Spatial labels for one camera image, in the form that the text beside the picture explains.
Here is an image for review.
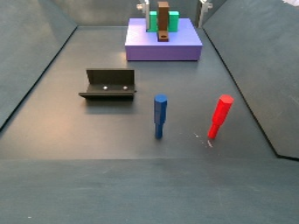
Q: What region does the purple base board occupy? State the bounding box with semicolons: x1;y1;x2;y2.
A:
126;18;203;61

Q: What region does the green U-shaped block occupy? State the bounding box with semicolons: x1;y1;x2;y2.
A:
147;11;181;32

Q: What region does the black angle bracket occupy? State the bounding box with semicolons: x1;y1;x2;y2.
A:
79;68;137;100

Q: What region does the brown L-shaped block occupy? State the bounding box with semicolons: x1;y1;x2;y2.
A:
158;1;170;42

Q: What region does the red peg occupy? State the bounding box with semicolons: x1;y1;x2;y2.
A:
209;94;234;139

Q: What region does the blue peg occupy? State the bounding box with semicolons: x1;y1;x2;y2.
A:
154;94;169;139

